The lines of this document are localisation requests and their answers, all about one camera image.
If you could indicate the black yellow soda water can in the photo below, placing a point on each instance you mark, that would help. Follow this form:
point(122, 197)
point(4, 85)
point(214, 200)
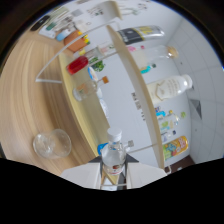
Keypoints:
point(140, 35)

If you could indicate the clear bottle white cap red label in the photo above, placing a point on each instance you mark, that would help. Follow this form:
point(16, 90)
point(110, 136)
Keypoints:
point(114, 156)

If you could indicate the clear bottle green cap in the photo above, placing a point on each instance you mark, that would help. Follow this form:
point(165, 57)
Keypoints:
point(168, 125)

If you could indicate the yellow printed drink can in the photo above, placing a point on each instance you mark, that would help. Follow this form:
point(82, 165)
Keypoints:
point(175, 146)

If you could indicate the clear bottle orange cap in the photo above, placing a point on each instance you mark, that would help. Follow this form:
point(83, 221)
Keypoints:
point(86, 89)

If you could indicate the tall glass jar cork lid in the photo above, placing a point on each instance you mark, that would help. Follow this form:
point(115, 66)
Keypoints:
point(156, 55)

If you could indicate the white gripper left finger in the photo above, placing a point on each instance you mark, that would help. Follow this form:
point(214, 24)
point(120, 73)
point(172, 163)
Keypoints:
point(85, 173)

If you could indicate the small teal bottle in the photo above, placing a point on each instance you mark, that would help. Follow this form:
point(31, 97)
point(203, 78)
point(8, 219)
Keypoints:
point(147, 69)

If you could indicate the red liquid bottle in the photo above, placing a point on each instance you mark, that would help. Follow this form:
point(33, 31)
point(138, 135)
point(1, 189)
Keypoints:
point(77, 65)

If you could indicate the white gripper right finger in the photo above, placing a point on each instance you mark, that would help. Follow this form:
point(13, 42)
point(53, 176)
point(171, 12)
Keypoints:
point(143, 171)

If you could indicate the small pink bottle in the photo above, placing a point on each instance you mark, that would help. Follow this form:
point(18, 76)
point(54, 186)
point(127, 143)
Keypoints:
point(135, 48)

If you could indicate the two-tier wooden shelf rack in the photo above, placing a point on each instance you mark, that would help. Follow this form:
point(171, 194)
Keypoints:
point(133, 86)

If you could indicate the green potted plant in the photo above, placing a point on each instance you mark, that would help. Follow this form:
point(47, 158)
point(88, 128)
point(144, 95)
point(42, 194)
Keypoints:
point(97, 65)

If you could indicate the large white plastic bottle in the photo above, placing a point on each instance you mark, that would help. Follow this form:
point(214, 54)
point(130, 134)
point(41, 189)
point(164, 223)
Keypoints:
point(166, 88)

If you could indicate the clear stemless drinking glass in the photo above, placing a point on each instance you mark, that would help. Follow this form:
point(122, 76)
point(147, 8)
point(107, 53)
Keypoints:
point(53, 145)

